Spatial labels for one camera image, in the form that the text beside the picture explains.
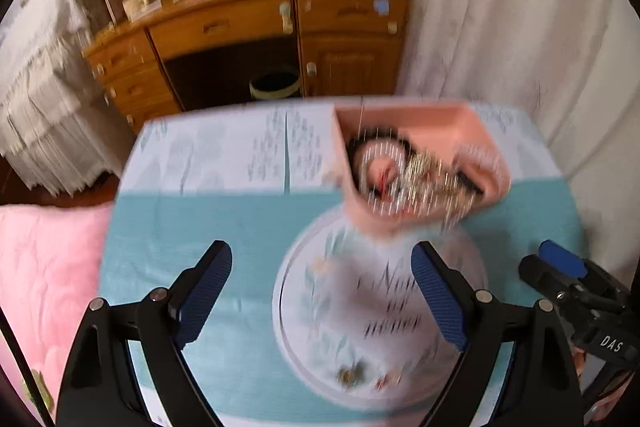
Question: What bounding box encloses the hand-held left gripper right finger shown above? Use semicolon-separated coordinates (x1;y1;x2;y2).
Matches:
410;241;586;427

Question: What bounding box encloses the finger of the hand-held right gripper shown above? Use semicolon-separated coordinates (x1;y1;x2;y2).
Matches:
519;255;592;334
539;240;627;309

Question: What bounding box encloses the tree print tablecloth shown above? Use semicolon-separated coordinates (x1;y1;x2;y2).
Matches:
97;99;588;427

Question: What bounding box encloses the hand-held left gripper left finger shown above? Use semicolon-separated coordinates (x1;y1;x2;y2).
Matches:
56;240;233;427

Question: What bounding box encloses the black waste bin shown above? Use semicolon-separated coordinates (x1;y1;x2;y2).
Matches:
249;69;302;102

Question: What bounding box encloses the pink plastic box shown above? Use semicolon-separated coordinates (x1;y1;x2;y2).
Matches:
327;99;512;238

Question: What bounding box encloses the white lace cover cloth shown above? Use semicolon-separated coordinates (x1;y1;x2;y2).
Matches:
0;0;138;198

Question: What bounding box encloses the long pearl necklace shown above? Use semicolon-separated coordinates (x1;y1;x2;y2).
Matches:
357;139;503;228

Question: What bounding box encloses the red string bracelet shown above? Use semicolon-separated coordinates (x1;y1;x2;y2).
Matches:
375;167;396;202

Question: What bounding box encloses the cream round tin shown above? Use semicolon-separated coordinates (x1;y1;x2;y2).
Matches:
122;0;152;20

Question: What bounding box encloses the black bead bracelet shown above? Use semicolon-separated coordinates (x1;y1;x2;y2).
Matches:
344;131;487;200

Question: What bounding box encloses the white leaf print curtain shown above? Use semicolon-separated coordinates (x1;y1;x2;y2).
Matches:
390;0;640;268

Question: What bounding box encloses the pink blanket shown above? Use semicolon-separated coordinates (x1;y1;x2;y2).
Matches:
0;202;116;424

